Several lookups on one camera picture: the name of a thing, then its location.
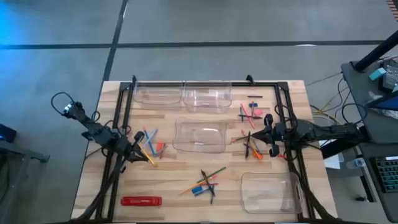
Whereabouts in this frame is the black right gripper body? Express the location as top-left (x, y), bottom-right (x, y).
top-left (264, 114), bottom-right (296, 158)

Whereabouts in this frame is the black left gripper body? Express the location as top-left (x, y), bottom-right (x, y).
top-left (113, 132), bottom-right (146, 162)

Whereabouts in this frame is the yellow pencil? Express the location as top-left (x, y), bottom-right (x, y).
top-left (138, 144), bottom-right (158, 167)

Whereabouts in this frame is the blue pencil pink eraser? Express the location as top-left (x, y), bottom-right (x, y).
top-left (142, 126), bottom-right (156, 156)

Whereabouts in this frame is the orange pencil pink eraser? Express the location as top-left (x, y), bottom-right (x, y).
top-left (179, 175), bottom-right (218, 196)
top-left (241, 129), bottom-right (264, 161)

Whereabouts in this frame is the pale lilac pen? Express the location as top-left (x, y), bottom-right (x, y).
top-left (143, 129), bottom-right (159, 147)

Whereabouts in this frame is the clear plastic bin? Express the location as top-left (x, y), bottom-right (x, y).
top-left (133, 81), bottom-right (184, 110)
top-left (182, 81), bottom-right (233, 113)
top-left (241, 171), bottom-right (304, 215)
top-left (172, 117), bottom-right (229, 154)

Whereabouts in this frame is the green pencil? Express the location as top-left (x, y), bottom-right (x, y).
top-left (196, 167), bottom-right (227, 184)

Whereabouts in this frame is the blue crayon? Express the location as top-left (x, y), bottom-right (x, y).
top-left (194, 187), bottom-right (212, 197)

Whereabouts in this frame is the red rectangular case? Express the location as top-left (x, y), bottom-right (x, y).
top-left (120, 195), bottom-right (163, 207)

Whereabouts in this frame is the white paper sheet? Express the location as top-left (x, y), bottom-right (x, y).
top-left (320, 135), bottom-right (342, 170)

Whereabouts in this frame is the clear water bottle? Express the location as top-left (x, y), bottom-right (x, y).
top-left (346, 157), bottom-right (367, 170)

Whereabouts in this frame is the dark grey workstation desk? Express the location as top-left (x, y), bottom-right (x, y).
top-left (340, 60), bottom-right (398, 223)

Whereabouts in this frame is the monitor with blue screen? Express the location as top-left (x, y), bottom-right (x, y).
top-left (364, 91), bottom-right (398, 112)

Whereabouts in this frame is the keyboard with green keys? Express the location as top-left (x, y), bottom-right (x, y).
top-left (370, 155), bottom-right (398, 194)

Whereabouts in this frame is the teal box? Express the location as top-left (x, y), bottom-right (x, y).
top-left (369, 67), bottom-right (387, 81)

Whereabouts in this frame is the black device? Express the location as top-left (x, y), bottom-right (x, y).
top-left (0, 123), bottom-right (18, 144)

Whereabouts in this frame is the black electronic box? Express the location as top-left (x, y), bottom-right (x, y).
top-left (381, 58), bottom-right (398, 93)

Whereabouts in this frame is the red striped mat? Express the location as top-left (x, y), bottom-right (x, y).
top-left (386, 0), bottom-right (398, 22)

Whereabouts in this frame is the black metal table frame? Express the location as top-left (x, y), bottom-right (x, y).
top-left (73, 74), bottom-right (332, 223)

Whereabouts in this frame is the black post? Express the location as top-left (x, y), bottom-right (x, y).
top-left (354, 30), bottom-right (398, 72)

